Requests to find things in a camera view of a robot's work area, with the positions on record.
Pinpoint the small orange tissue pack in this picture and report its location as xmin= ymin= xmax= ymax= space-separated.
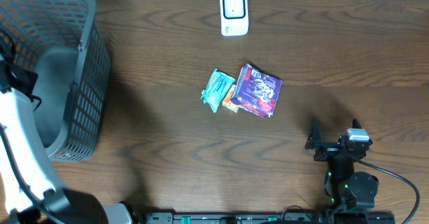
xmin=222 ymin=85 xmax=239 ymax=113

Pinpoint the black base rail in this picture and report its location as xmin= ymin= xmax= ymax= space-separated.
xmin=133 ymin=211 xmax=396 ymax=224

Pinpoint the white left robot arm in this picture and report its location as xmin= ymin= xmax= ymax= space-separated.
xmin=1 ymin=46 xmax=138 ymax=223

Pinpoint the white barcode scanner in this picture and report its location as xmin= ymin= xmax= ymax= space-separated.
xmin=219 ymin=0 xmax=249 ymax=36

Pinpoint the grey plastic basket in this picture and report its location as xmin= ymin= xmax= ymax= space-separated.
xmin=1 ymin=0 xmax=111 ymax=162

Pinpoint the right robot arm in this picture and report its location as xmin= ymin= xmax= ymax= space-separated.
xmin=305 ymin=119 xmax=379 ymax=223

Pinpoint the purple noodle packet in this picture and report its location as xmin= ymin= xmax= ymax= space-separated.
xmin=231 ymin=64 xmax=283 ymax=117

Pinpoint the teal wet wipes pack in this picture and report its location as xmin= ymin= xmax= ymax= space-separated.
xmin=201 ymin=68 xmax=235 ymax=113

